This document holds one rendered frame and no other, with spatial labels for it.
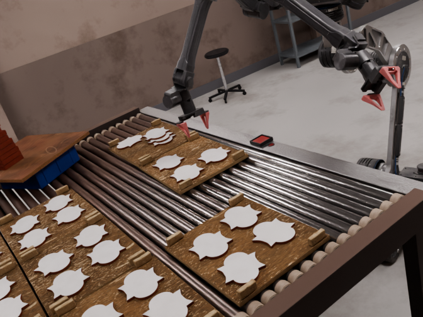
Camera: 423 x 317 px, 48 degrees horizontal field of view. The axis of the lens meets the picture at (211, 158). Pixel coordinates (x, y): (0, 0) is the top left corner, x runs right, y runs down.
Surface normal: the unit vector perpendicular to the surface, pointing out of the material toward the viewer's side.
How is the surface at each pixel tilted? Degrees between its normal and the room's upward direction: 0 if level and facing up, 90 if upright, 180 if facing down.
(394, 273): 0
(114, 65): 90
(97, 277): 0
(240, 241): 0
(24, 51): 90
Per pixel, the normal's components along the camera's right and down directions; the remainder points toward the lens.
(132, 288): -0.27, -0.87
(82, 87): 0.46, 0.26
